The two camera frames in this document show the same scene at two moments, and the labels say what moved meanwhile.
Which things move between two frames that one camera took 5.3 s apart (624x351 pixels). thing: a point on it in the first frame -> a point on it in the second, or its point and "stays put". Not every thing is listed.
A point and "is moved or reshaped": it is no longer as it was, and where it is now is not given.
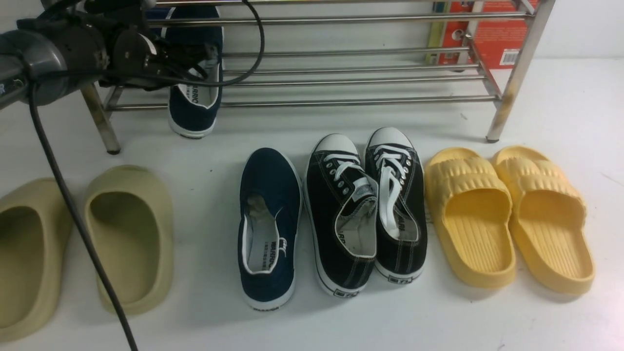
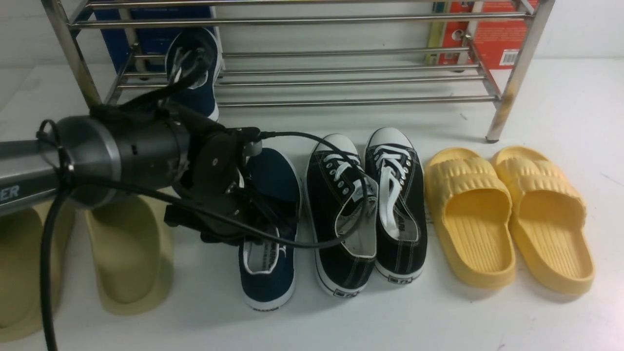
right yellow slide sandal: (548, 214) stays put
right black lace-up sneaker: (394, 159) stays put
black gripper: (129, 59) -> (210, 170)
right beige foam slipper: (129, 212) stays put
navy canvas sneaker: (194, 110) is moved or reshaped
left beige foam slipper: (35, 233) stays put
